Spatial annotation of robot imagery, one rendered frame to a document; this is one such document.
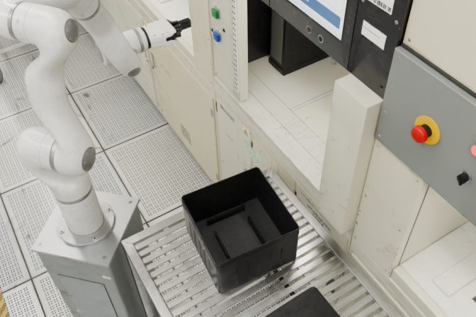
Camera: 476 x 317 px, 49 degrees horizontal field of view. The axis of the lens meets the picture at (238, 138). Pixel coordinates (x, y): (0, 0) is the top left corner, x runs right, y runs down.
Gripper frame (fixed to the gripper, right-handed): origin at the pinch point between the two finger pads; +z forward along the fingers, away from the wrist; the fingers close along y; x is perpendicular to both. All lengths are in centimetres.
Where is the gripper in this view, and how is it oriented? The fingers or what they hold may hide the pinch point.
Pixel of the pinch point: (185, 23)
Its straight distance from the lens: 187.7
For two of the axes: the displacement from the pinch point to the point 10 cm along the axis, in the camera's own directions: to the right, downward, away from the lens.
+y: 5.2, 6.1, -6.0
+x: -0.2, -6.9, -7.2
